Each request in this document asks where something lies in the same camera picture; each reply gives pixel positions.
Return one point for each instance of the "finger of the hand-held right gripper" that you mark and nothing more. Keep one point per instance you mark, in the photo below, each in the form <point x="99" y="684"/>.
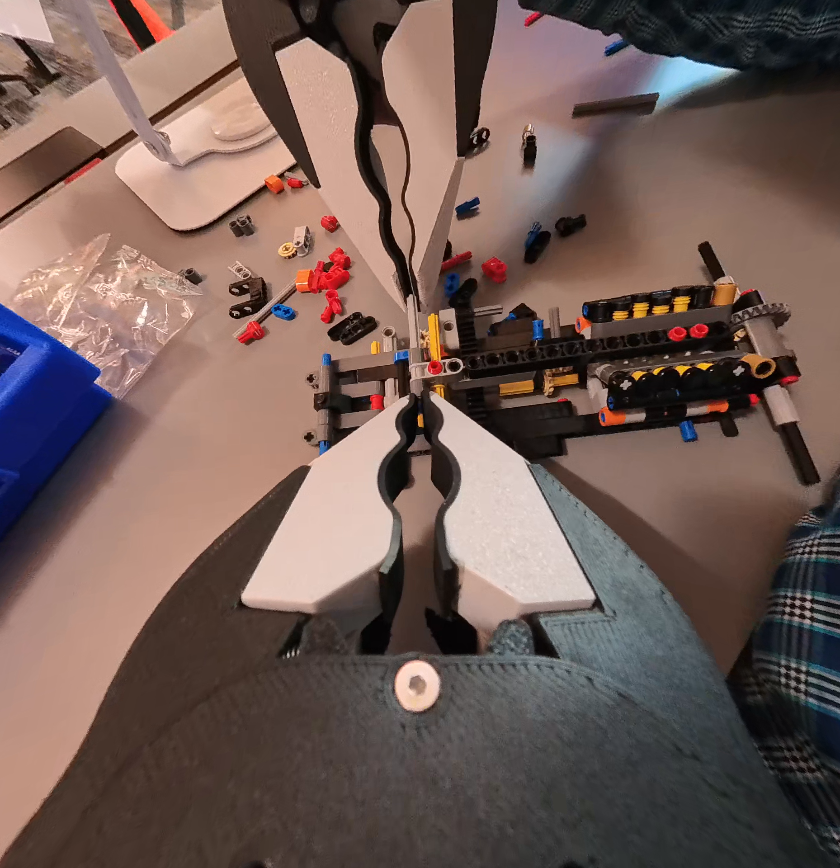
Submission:
<point x="427" y="102"/>
<point x="325" y="135"/>

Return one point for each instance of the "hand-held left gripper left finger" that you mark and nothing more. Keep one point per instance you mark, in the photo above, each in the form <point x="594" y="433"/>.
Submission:
<point x="325" y="529"/>

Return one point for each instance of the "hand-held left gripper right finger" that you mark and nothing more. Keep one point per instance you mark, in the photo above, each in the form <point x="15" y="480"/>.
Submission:
<point x="508" y="542"/>

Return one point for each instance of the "lego car chassis model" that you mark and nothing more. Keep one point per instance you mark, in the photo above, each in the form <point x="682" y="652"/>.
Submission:
<point x="528" y="352"/>

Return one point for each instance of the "orange lego bush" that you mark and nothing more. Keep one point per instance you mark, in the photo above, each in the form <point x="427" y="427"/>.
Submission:
<point x="274" y="184"/>

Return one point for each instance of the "light grey lego connector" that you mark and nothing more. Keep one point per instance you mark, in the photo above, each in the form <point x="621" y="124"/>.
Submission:
<point x="302" y="239"/>

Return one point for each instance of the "tan lego pulley wheel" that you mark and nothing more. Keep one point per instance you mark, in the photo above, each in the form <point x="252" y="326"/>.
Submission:
<point x="288" y="250"/>

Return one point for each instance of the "dark grey double lego connector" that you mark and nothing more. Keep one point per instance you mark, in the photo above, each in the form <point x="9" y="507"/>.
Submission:
<point x="242" y="226"/>

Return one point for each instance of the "orange lego block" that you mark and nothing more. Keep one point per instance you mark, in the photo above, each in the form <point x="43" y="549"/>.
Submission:
<point x="305" y="280"/>

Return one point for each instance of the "light grey short lego beam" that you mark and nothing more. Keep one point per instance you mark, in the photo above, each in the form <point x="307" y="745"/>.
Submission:
<point x="241" y="270"/>

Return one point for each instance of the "red lego axle pin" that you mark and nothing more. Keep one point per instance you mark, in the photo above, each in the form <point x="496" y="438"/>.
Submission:
<point x="456" y="261"/>

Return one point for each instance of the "grey long lego axle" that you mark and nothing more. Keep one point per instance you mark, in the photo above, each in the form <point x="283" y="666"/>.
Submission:
<point x="279" y="298"/>

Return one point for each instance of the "black lego connector blue pin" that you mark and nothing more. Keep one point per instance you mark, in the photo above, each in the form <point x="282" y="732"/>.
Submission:
<point x="539" y="247"/>

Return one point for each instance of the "black three-hole lego liftarm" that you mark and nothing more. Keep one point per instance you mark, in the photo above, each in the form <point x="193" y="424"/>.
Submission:
<point x="352" y="327"/>

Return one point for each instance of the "black thin lego liftarm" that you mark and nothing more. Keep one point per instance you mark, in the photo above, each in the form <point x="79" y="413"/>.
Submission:
<point x="466" y="291"/>

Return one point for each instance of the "dark grey small lego connector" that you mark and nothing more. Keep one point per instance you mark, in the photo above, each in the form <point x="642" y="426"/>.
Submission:
<point x="191" y="276"/>

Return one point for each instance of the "white tablet stand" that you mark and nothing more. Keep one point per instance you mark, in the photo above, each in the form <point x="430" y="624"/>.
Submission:
<point x="189" y="183"/>

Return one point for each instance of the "clear empty plastic bag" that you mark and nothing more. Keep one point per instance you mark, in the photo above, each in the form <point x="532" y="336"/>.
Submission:
<point x="101" y="305"/>

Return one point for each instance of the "blue plastic bin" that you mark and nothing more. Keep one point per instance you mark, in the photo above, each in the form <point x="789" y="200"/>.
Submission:
<point x="33" y="407"/>

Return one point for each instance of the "person's plaid clothing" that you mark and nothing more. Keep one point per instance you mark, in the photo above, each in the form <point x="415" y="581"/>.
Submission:
<point x="813" y="644"/>

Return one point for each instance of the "black u-shaped lego bracket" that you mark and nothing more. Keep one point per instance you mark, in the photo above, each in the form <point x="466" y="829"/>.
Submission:
<point x="247" y="291"/>

